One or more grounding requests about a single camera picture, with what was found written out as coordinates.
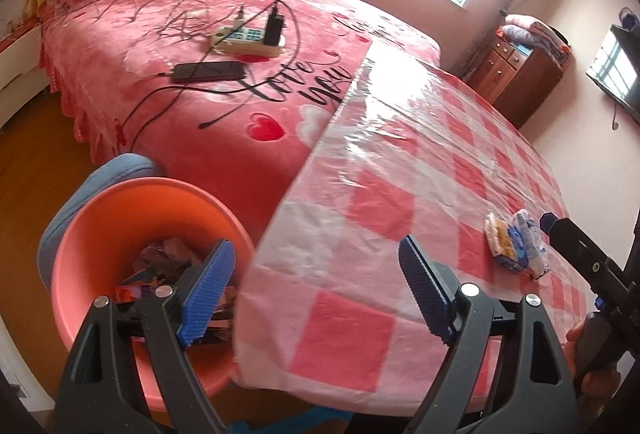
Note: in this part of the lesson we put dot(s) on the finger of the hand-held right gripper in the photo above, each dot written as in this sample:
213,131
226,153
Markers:
575,244

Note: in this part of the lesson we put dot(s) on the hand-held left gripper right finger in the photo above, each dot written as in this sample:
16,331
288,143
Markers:
425,289

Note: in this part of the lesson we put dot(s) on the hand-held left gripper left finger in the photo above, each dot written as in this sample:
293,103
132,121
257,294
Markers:
210,294

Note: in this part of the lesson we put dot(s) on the white blue snack packet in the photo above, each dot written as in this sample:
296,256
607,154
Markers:
520,244

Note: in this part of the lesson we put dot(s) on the pink plastic bucket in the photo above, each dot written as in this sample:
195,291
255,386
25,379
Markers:
125,209

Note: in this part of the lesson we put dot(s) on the person's right hand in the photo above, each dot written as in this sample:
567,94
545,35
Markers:
600,384

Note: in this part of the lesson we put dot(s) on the purple crumpled wrapper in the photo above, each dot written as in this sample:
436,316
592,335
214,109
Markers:
170,251

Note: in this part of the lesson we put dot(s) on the flattened printed carton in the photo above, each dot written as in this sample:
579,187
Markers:
135,291

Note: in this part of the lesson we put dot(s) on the pink checked tablecloth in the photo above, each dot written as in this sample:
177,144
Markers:
400,154

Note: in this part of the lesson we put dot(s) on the brown wooden cabinet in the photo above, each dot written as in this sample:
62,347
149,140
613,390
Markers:
520,84

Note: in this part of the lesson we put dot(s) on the black flat television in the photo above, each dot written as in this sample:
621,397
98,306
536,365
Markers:
617,69

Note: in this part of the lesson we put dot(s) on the pink printed bed blanket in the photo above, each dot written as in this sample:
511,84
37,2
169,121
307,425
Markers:
200,114

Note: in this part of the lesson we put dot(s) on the folded blankets pile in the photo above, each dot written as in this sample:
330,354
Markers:
535,34

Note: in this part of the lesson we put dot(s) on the black phone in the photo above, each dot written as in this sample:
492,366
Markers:
210,71

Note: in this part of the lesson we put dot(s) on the beige power strip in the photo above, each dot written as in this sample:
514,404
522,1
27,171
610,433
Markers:
240,38

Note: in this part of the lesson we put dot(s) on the black charger plug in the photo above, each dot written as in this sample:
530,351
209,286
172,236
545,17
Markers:
274,26

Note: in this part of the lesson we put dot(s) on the white charger plug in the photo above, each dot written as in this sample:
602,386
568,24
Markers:
239,16

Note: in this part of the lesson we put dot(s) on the white nightstand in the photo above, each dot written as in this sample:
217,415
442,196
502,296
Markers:
20,64

